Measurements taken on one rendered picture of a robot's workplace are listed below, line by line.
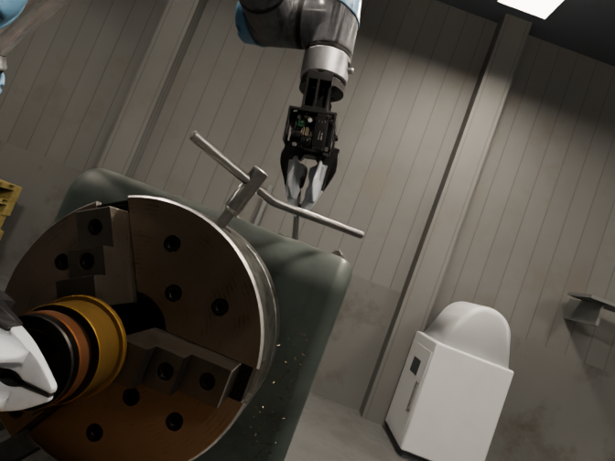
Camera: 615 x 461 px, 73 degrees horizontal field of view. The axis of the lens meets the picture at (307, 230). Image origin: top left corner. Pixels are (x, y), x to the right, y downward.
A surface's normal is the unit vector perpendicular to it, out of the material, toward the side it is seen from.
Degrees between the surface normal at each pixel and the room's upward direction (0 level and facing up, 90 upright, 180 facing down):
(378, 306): 90
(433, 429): 90
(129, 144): 90
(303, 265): 68
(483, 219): 90
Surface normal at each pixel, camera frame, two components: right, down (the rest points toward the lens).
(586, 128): 0.02, -0.07
